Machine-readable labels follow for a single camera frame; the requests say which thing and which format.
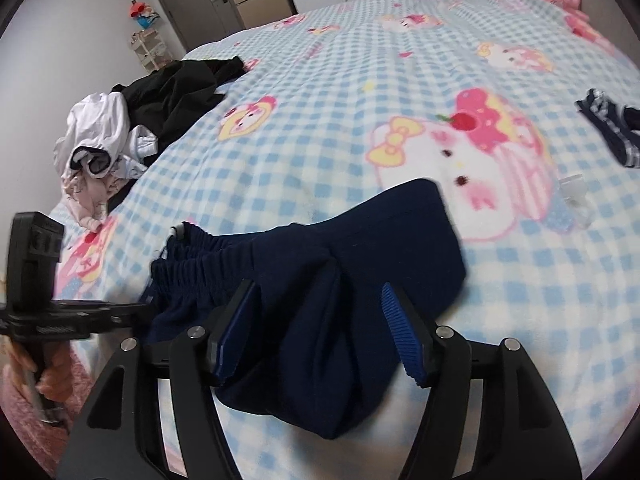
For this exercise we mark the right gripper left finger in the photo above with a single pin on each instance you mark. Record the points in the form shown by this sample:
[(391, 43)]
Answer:
[(152, 415)]

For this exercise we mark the red blue toy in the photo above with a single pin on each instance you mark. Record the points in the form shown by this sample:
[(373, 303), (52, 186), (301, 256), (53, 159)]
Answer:
[(143, 14)]

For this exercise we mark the pink patterned garment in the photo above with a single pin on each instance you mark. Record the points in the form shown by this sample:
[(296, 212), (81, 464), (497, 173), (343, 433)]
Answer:
[(89, 199)]

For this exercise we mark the navy shorts with white stripes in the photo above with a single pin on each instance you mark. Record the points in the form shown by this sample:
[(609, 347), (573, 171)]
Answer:
[(319, 354)]

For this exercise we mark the white and grey garment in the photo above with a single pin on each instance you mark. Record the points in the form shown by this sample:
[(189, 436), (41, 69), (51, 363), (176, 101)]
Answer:
[(101, 142)]

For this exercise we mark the left hand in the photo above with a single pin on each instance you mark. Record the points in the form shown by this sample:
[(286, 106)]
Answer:
[(56, 381)]

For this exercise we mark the navy striped small garment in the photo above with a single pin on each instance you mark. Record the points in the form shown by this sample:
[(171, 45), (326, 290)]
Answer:
[(618, 125)]

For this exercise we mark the blue checkered cartoon blanket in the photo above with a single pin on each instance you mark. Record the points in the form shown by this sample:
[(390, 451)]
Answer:
[(343, 102)]

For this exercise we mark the black garment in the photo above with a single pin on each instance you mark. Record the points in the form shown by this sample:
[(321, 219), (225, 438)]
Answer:
[(171, 100)]

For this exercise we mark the white small shelf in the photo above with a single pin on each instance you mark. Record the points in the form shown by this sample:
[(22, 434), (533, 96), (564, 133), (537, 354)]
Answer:
[(151, 50)]

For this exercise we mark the pink fuzzy sleeve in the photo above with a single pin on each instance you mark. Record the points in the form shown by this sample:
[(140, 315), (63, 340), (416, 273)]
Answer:
[(44, 443)]

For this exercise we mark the clear plastic piece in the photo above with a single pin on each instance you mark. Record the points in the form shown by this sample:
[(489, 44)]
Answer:
[(575, 194)]

